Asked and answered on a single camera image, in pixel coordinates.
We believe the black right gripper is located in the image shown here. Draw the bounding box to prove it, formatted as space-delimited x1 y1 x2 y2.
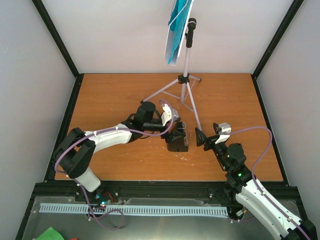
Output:
195 127 230 170

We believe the black metronome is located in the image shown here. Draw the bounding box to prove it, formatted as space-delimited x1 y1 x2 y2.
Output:
165 121 189 153

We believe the silver tripod music stand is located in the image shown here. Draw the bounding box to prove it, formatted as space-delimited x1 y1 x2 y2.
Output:
141 18 202 130

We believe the blue sheet music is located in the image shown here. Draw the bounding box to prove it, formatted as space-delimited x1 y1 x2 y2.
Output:
164 0 194 66

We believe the clear plastic metronome cover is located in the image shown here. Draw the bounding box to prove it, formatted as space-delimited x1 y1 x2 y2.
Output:
176 121 189 147

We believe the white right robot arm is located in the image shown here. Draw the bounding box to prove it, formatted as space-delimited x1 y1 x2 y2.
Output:
195 122 318 240

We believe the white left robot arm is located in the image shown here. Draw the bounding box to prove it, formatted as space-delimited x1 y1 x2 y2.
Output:
53 100 189 202

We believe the green paper piece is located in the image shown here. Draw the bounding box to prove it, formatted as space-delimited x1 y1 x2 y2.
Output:
36 227 64 240

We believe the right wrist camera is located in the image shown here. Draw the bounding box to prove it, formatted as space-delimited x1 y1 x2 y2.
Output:
215 122 232 145

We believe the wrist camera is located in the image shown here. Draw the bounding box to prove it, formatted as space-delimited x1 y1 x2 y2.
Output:
215 122 232 145
160 103 181 127

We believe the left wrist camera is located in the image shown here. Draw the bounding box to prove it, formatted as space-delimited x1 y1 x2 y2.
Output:
160 103 181 127

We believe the light blue cable duct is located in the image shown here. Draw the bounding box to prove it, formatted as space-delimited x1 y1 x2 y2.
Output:
38 203 228 218

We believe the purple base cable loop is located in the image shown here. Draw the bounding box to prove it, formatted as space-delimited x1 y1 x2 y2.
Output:
79 189 126 231

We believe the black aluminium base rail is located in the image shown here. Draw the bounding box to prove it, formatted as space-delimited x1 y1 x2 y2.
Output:
32 180 300 208

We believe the right black frame post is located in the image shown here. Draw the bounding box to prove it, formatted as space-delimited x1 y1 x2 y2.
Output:
251 0 305 80

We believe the black frame post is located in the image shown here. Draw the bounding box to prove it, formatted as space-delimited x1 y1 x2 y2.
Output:
31 0 85 81
251 0 305 80

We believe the left black frame post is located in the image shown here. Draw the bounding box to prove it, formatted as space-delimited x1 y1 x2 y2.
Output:
31 0 85 81

